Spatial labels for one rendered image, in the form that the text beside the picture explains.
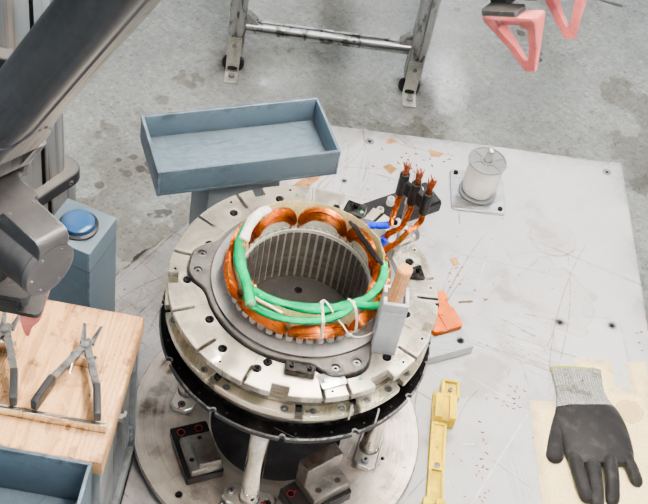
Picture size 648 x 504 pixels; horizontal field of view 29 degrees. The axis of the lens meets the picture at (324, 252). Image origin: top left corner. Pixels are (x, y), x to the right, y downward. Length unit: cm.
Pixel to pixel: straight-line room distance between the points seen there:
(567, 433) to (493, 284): 29
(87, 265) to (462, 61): 214
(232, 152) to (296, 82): 169
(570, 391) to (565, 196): 41
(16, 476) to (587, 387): 85
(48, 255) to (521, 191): 113
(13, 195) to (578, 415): 95
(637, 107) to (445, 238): 169
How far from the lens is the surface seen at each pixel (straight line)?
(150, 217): 300
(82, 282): 161
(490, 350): 187
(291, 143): 173
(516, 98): 350
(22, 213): 114
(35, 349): 144
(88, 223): 158
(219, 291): 144
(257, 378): 138
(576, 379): 187
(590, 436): 181
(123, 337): 144
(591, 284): 201
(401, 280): 133
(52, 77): 100
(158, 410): 171
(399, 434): 173
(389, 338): 140
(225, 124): 173
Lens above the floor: 222
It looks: 48 degrees down
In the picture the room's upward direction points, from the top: 12 degrees clockwise
